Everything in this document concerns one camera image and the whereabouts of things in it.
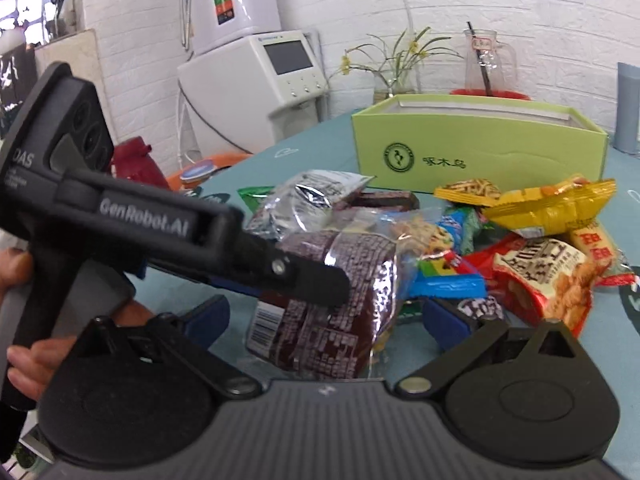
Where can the glass vase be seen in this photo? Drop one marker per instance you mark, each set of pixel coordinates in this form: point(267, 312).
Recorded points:
point(395, 85)

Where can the blue green snack packet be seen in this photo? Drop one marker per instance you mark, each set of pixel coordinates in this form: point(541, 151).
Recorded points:
point(462, 227)

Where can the person's left hand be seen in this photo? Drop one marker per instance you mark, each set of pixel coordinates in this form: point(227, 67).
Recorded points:
point(30, 365)

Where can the brown bar snack packet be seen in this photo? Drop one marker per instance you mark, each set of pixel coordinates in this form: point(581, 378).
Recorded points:
point(385, 201)

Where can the yellow stick snack packet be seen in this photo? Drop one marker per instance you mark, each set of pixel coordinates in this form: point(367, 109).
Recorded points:
point(467, 191)

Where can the red snack packet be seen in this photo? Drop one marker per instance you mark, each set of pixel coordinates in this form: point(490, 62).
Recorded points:
point(535, 280)

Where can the white water purifier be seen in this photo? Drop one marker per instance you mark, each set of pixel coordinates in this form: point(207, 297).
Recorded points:
point(235, 5)

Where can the white machine with screen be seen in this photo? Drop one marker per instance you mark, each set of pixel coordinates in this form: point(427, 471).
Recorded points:
point(225, 95)

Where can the beige board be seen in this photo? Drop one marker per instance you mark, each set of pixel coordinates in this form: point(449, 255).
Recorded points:
point(75, 55)

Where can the green cardboard box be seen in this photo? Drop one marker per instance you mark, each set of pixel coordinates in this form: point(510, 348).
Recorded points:
point(500, 155)

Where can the yellow flowered plant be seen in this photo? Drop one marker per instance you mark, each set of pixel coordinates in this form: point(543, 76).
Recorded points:
point(400, 50)

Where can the large maroon snack packet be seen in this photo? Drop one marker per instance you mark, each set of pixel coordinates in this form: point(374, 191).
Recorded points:
point(350, 325)

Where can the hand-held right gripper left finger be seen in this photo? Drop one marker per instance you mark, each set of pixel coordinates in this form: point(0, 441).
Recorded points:
point(205, 319)

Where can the red plastic basin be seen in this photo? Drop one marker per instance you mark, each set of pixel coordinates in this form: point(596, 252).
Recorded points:
point(515, 95)

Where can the red bag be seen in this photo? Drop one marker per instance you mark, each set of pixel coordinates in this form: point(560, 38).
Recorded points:
point(140, 162)

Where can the blue-grey tumbler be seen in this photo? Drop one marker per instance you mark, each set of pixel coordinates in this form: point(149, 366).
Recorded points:
point(627, 110)

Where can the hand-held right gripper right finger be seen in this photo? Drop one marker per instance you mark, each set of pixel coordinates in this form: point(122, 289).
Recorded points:
point(446, 322)

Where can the black straw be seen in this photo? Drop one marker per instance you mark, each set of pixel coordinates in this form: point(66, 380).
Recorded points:
point(480, 60)

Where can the white wall pipe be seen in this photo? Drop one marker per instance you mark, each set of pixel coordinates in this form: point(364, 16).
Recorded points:
point(407, 0)

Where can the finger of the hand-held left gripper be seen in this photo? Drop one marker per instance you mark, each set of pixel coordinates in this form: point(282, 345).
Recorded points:
point(310, 280)

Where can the orange snack packet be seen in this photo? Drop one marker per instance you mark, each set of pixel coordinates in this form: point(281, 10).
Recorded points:
point(597, 250)

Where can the jar with blue lid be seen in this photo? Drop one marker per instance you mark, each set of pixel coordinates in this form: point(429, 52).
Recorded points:
point(197, 172)

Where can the clear plastic pitcher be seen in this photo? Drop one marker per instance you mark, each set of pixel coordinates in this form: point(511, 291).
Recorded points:
point(492, 60)

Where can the small dark snack packet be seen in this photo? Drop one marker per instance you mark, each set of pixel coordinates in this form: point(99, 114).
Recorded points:
point(480, 308)

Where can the teal tablecloth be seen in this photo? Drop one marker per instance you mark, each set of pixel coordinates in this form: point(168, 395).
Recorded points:
point(310, 155)

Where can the clear peanut snack packet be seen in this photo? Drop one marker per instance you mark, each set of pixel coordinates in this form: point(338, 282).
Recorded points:
point(420, 232)

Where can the blue wafer snack packet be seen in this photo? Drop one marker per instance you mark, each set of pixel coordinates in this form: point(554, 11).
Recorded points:
point(447, 282)

